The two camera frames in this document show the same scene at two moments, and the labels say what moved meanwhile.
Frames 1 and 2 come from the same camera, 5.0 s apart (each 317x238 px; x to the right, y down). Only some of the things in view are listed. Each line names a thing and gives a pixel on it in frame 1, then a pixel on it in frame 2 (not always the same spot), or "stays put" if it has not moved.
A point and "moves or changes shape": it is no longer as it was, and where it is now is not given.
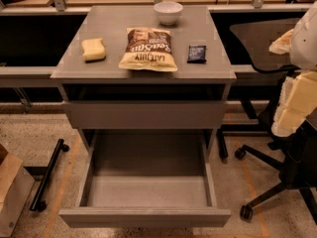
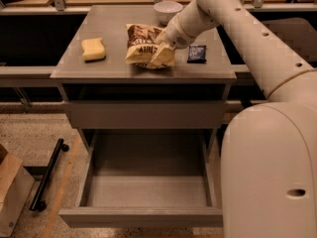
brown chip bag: (148, 49) moves or changes shape
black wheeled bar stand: (39, 203) stays put
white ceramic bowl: (167, 12) stays put
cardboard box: (16, 185) stays put
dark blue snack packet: (197, 54) stays put
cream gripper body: (305, 44) to (173, 34)
